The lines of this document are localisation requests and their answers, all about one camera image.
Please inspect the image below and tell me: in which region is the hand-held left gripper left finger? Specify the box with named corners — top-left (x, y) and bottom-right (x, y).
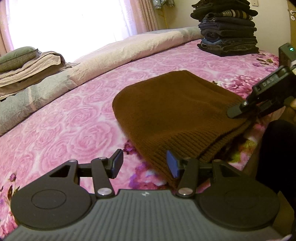
top-left (49, 149), bottom-right (124, 199)

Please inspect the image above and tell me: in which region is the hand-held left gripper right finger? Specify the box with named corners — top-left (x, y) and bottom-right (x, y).
top-left (166, 150), bottom-right (241, 199)

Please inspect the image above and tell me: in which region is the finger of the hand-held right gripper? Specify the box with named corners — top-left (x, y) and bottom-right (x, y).
top-left (227, 99), bottom-right (250, 119)

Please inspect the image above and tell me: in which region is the brown knitted sweater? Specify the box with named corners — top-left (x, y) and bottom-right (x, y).
top-left (112, 70), bottom-right (255, 189)

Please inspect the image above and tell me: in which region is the stack of dark folded clothes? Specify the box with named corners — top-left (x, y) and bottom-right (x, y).
top-left (190, 0), bottom-right (260, 57)

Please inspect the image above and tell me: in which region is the pink rose printed blanket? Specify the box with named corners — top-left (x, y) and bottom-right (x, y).
top-left (0, 38), bottom-right (281, 238)

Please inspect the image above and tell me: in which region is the person's dark trouser leg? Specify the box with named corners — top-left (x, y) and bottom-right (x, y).
top-left (255, 119), bottom-right (296, 229)

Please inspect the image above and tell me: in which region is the grey and pink quilt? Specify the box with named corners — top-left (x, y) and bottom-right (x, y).
top-left (0, 26), bottom-right (208, 137)

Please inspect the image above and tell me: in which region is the folded pale pink sheet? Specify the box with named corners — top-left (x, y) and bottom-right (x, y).
top-left (0, 51), bottom-right (68, 88)

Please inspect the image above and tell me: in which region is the pink curtain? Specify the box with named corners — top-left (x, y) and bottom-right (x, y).
top-left (0, 0), bottom-right (161, 54)

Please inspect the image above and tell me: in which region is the green pillow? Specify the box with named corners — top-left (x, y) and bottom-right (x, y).
top-left (0, 46), bottom-right (39, 73)

